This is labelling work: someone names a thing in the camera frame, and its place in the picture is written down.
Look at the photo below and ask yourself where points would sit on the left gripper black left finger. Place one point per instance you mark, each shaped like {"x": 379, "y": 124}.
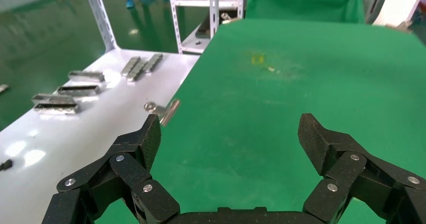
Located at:
{"x": 133, "y": 169}

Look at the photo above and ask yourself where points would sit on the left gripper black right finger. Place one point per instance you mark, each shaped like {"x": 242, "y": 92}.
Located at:
{"x": 342, "y": 169}

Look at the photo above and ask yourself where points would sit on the white glossy shelf board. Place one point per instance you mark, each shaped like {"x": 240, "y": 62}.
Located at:
{"x": 100, "y": 132}

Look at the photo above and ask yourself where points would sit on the silver binder clip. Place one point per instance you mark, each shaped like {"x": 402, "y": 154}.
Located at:
{"x": 229, "y": 19}
{"x": 168, "y": 112}

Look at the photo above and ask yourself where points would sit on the grey slotted metal part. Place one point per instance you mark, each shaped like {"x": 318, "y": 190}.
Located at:
{"x": 56, "y": 108}
{"x": 86, "y": 76}
{"x": 78, "y": 90}
{"x": 130, "y": 66}
{"x": 53, "y": 98}
{"x": 136, "y": 72}
{"x": 153, "y": 62}

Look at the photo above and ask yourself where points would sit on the small white scrap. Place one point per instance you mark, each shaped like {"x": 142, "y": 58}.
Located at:
{"x": 271, "y": 69}

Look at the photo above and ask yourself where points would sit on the small black plastic part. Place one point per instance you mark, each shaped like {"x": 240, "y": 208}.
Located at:
{"x": 6, "y": 165}

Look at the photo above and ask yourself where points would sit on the small grey metal piece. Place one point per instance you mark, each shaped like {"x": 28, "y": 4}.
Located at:
{"x": 3, "y": 88}

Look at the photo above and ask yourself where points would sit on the green cloth on neighbour table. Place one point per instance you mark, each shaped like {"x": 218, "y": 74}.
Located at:
{"x": 299, "y": 3}

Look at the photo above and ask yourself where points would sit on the white cabinet panel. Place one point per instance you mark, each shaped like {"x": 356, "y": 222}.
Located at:
{"x": 399, "y": 3}

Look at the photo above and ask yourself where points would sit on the white slotted metal rack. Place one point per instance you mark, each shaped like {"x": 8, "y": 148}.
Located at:
{"x": 199, "y": 1}

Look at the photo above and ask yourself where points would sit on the white slotted shelf post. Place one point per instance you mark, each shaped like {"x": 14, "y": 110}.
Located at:
{"x": 100, "y": 16}
{"x": 214, "y": 9}

